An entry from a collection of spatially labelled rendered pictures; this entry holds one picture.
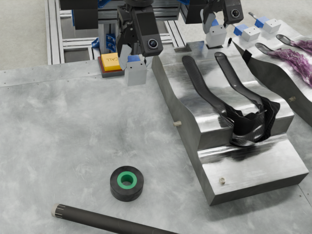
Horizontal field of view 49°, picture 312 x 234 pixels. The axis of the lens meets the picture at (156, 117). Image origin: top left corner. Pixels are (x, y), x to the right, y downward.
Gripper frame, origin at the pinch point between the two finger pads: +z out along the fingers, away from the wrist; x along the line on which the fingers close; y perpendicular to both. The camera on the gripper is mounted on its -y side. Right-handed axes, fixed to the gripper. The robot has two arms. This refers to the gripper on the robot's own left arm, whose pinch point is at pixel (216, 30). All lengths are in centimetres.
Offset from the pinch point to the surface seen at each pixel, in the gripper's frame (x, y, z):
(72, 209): 51, -43, -3
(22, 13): 79, 144, 106
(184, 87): 15.7, -16.5, 1.6
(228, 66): -0.7, -10.7, 4.8
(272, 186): 3.2, -48.8, 4.3
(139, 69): 27.7, -13.5, -7.4
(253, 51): -14.0, -3.4, 10.6
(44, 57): 68, 93, 100
